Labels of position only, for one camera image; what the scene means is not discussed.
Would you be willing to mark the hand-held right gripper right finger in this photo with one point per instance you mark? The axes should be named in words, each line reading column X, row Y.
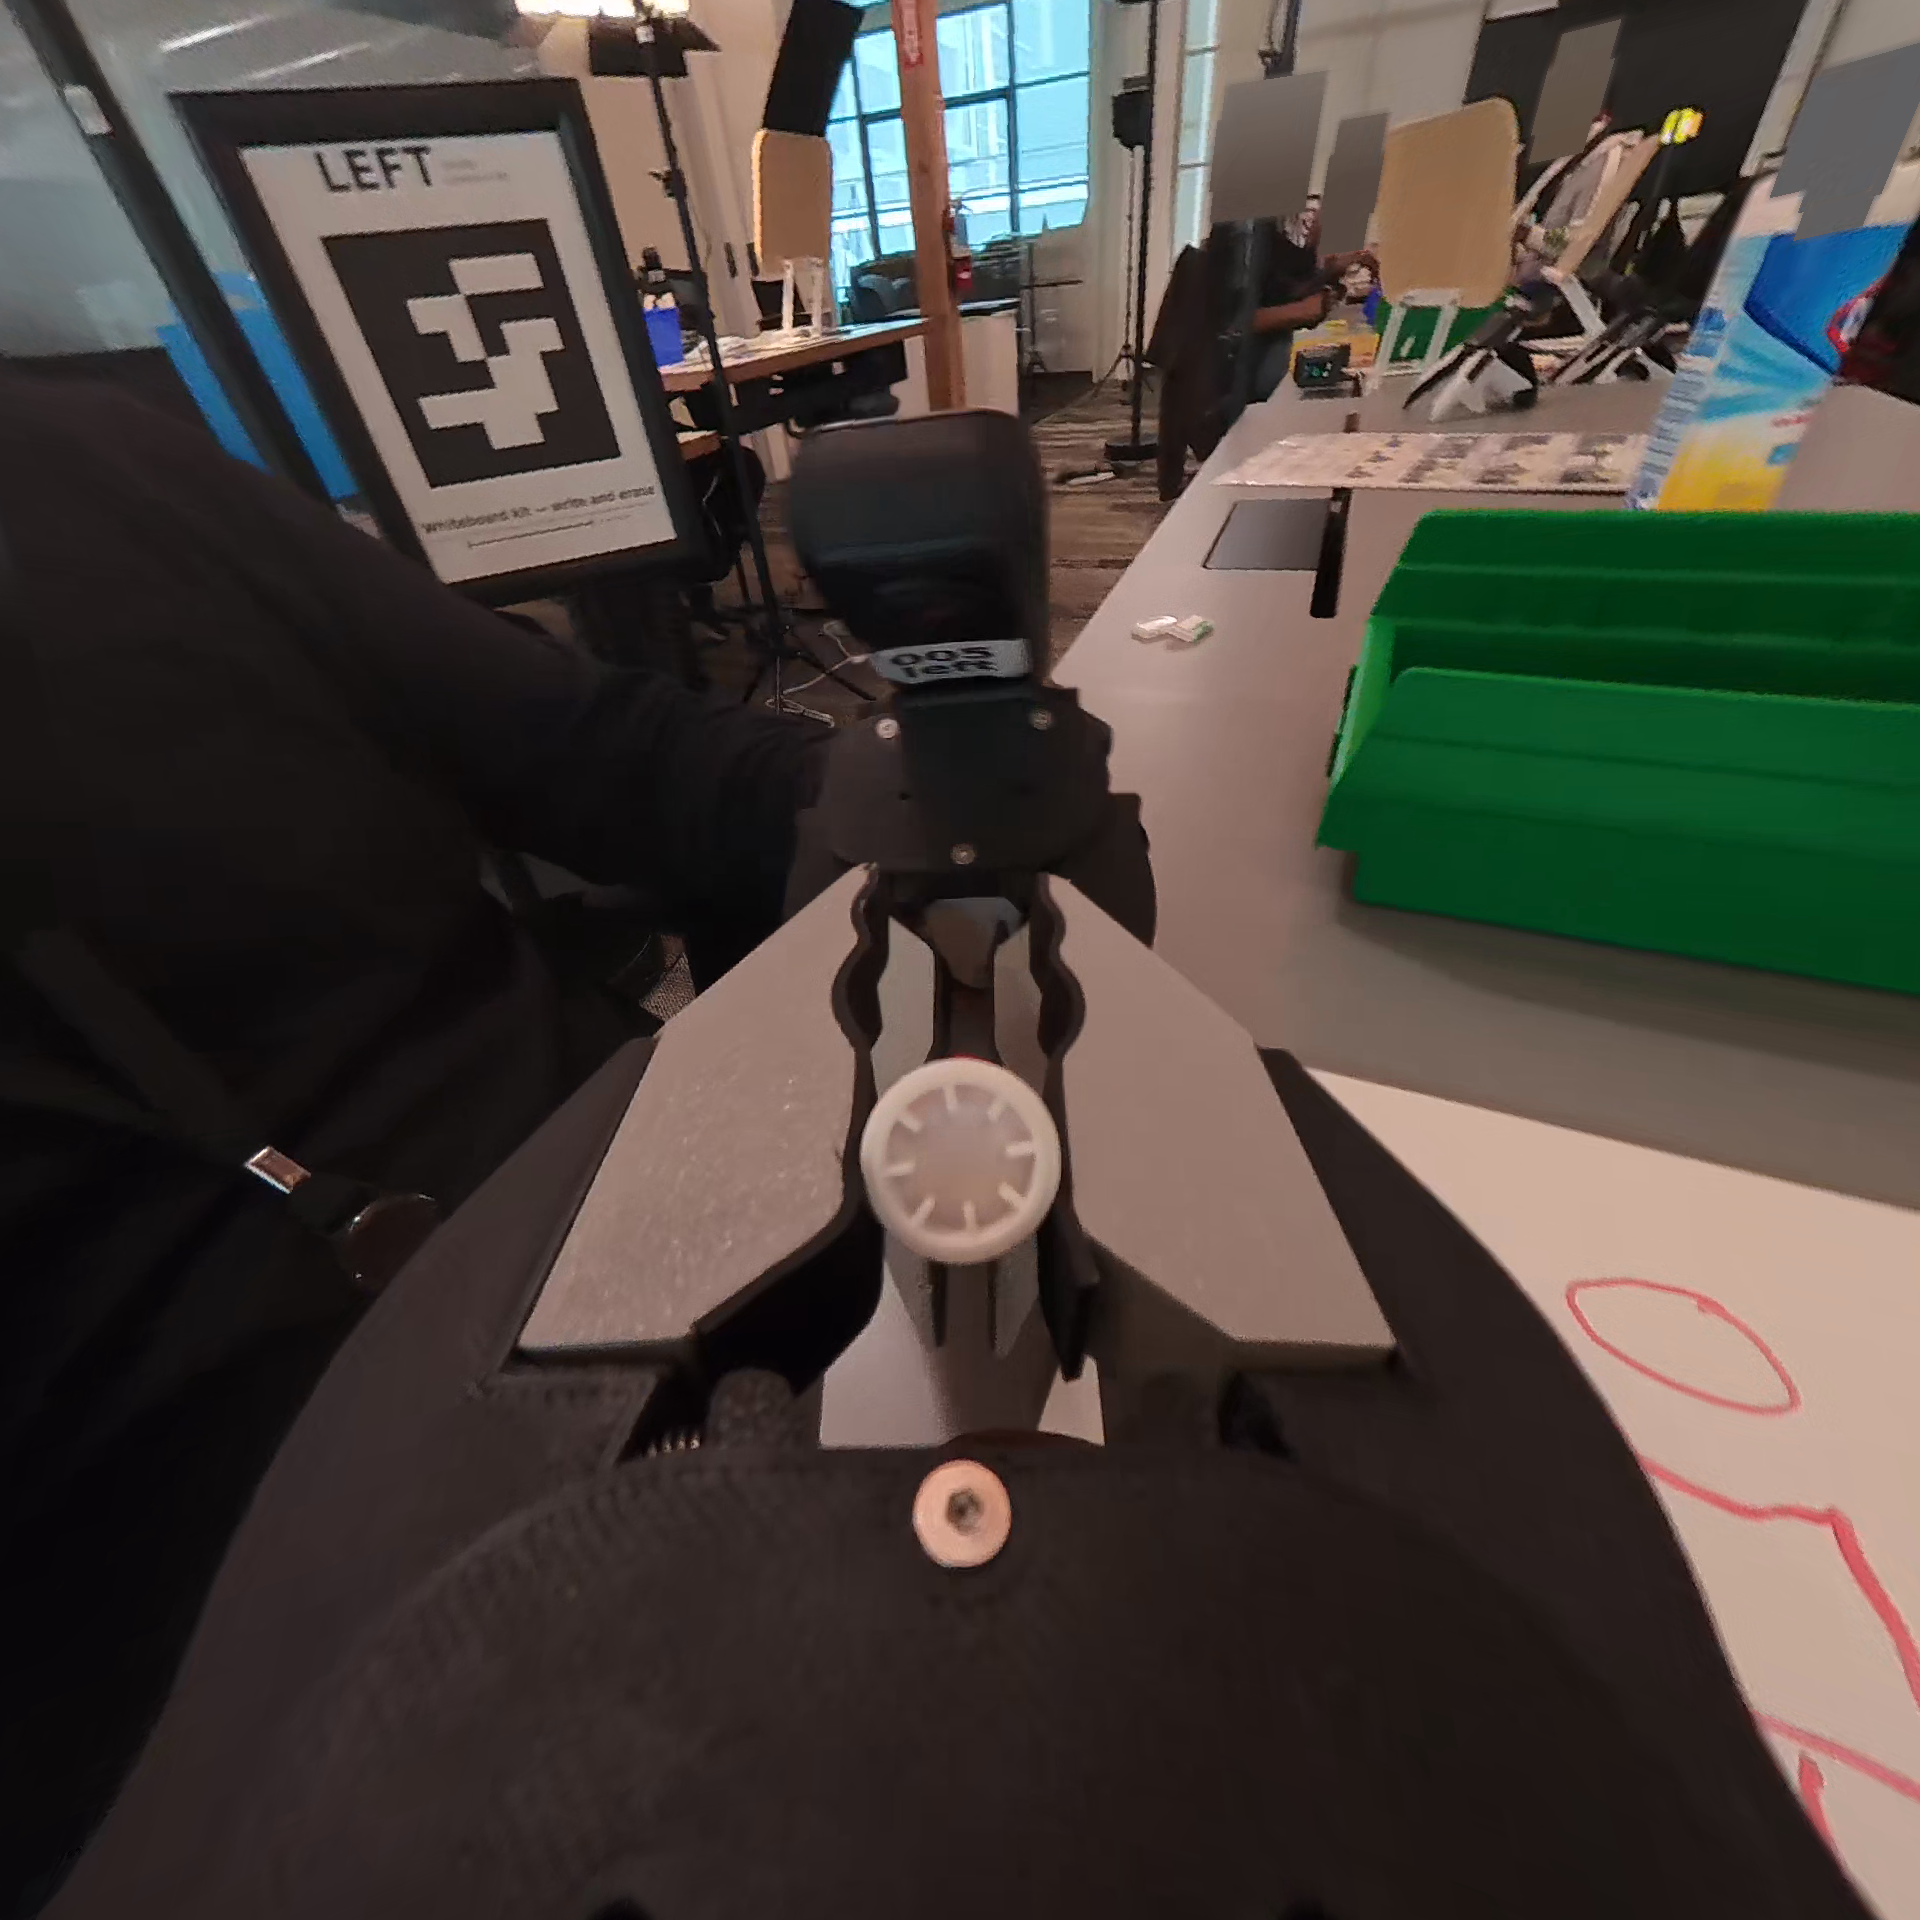
column 1217, row 1198

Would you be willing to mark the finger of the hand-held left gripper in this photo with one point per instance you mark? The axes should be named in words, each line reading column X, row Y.
column 969, row 938

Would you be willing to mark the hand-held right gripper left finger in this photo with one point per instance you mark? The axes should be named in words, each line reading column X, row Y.
column 705, row 1170

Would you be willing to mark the marker with white end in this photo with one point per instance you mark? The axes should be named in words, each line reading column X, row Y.
column 963, row 1146

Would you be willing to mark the white whiteboard sheet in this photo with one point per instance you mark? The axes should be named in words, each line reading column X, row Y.
column 1722, row 1198

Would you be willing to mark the person's left forearm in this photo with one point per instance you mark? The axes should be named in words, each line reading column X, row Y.
column 451, row 703

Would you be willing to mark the small white plastic piece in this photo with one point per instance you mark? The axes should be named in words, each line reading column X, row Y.
column 1171, row 633

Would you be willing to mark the background wooden desk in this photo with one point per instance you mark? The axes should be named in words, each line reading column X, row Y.
column 806, row 347

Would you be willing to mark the small black digital display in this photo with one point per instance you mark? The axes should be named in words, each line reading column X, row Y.
column 1322, row 363

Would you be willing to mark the green plastic bin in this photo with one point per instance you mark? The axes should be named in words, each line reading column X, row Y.
column 1620, row 807

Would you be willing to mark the printed paper sheet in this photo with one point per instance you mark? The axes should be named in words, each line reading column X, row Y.
column 1427, row 462

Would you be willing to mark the spare gripper on stand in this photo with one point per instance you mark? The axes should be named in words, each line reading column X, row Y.
column 1479, row 375

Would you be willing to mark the black framed printed sign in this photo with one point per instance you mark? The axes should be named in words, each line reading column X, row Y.
column 451, row 346

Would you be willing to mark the black speaker on stand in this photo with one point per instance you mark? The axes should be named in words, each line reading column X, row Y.
column 1129, row 119

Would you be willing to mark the black tripod light stand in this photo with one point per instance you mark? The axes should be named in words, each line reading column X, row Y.
column 648, row 46

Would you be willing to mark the blue cardboard box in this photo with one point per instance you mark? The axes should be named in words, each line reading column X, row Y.
column 1712, row 420

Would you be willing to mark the wooden post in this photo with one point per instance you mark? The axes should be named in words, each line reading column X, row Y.
column 929, row 223

